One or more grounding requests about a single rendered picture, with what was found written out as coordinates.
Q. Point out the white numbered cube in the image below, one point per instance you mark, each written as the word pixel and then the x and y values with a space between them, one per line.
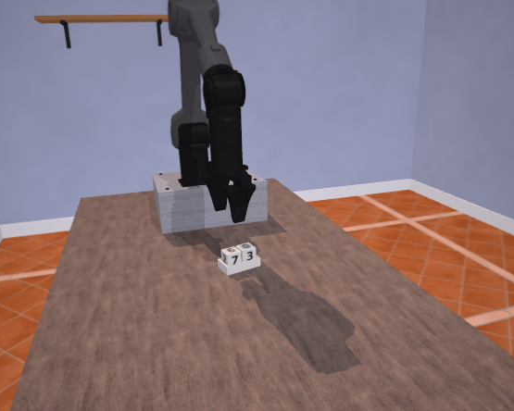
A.
pixel 231 256

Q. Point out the white cube with black digits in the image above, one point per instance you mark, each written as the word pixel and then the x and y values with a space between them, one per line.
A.
pixel 248 251

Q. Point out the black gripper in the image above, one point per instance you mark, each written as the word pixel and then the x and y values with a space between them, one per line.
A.
pixel 229 163

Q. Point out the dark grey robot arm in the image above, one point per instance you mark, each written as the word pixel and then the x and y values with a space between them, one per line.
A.
pixel 221 89

